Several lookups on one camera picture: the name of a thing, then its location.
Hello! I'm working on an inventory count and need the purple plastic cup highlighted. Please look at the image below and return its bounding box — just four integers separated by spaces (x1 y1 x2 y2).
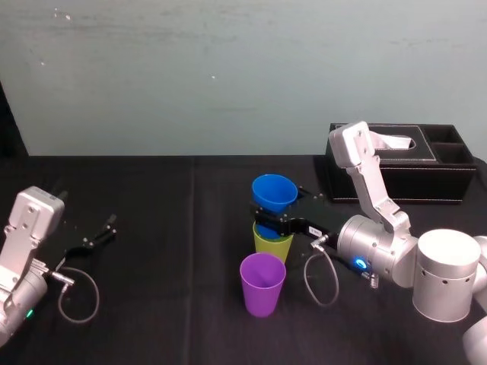
239 252 288 319

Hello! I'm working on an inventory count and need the thin grey gripper cable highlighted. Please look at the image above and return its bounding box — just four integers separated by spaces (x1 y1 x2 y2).
44 266 101 325
304 233 341 307

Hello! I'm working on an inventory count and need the black leather tissue box organizer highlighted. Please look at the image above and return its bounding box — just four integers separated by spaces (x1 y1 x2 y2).
325 122 478 205

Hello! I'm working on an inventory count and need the black upright panel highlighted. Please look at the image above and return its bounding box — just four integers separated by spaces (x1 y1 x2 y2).
0 78 30 157

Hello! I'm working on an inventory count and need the black table cloth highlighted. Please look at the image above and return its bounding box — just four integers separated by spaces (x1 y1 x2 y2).
0 154 487 365

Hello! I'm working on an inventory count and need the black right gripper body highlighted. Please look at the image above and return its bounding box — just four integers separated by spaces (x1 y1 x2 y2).
285 194 346 252

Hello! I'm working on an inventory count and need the thin grey left gripper cable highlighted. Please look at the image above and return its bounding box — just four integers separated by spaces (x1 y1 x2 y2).
44 266 101 325

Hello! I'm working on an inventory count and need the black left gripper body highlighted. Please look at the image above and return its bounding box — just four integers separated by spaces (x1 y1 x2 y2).
37 222 96 271

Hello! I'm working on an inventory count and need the thin grey right gripper cable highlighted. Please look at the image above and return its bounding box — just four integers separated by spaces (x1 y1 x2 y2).
304 233 341 307

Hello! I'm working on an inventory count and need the green plastic cup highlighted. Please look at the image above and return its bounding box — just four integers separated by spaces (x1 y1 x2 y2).
252 220 296 265

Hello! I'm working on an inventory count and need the blue plastic cup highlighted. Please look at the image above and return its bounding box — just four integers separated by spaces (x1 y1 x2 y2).
251 173 299 242

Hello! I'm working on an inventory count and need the white tissue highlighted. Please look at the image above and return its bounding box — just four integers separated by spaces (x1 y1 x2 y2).
370 129 418 151

